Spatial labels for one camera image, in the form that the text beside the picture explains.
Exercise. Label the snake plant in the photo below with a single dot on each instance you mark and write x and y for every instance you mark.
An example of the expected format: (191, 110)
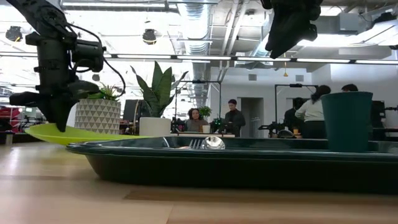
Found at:
(160, 90)

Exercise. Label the person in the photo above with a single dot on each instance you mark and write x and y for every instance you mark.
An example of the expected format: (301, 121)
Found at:
(195, 121)
(312, 112)
(349, 88)
(293, 116)
(234, 119)

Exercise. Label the background black robot arm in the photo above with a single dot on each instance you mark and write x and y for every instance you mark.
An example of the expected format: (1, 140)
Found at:
(275, 127)

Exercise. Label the lime green plate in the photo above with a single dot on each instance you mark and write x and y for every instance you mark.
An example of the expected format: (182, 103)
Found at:
(74, 135)

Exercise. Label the dark green tray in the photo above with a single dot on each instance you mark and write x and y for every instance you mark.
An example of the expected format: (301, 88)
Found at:
(217, 168)

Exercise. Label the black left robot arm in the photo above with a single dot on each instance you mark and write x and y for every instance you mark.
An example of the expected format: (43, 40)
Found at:
(53, 46)

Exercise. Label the silver metal spoon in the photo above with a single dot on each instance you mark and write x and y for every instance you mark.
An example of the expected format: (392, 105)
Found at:
(213, 143)

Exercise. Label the smooth white plant pot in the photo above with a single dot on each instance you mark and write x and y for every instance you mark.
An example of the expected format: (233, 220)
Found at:
(155, 126)

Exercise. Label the small bright green plant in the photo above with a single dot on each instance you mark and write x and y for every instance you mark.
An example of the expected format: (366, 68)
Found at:
(107, 91)

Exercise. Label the white triangle-patterned plant pot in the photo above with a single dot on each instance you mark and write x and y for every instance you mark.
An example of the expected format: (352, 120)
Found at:
(98, 116)

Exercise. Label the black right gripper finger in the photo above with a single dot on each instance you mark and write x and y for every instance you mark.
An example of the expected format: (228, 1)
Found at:
(287, 34)
(311, 32)

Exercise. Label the black ceiling lamp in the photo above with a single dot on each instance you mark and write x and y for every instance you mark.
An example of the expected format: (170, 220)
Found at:
(13, 33)
(149, 36)

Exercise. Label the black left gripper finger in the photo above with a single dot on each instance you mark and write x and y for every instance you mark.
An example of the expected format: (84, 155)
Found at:
(66, 113)
(53, 116)

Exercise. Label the small potted background plant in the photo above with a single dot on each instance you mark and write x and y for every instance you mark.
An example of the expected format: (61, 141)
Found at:
(205, 111)

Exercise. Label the dark green plastic cup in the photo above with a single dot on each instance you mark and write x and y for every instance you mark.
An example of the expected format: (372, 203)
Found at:
(346, 121)

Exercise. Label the yellow hanging pendant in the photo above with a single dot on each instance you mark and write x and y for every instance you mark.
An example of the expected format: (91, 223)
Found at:
(285, 73)

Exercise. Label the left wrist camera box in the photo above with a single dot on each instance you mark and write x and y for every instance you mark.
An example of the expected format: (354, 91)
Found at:
(88, 56)

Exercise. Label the black monitor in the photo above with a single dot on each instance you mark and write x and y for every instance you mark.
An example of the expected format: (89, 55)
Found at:
(130, 110)

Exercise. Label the silver ventilation duct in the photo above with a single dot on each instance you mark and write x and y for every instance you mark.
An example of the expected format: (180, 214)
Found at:
(196, 28)

